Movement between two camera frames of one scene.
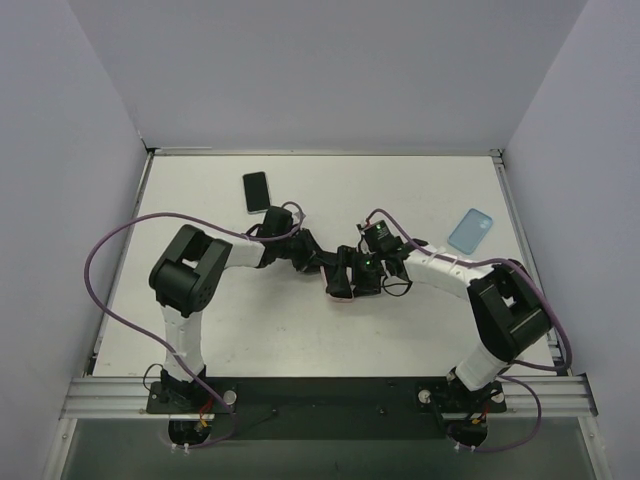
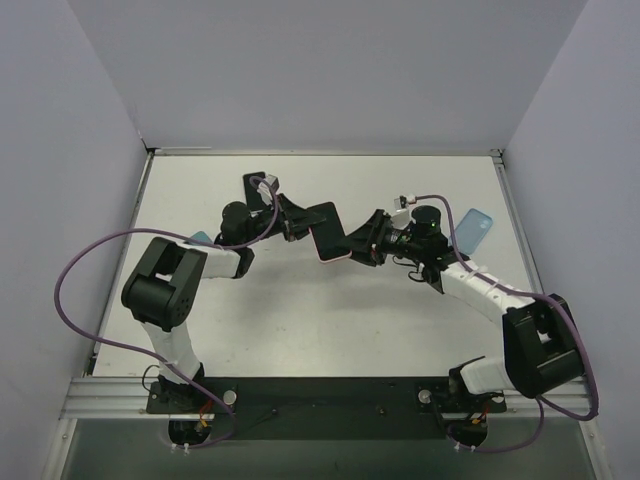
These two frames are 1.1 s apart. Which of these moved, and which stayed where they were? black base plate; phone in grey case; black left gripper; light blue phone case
Moved: black left gripper
Stayed: light blue phone case; phone in grey case; black base plate
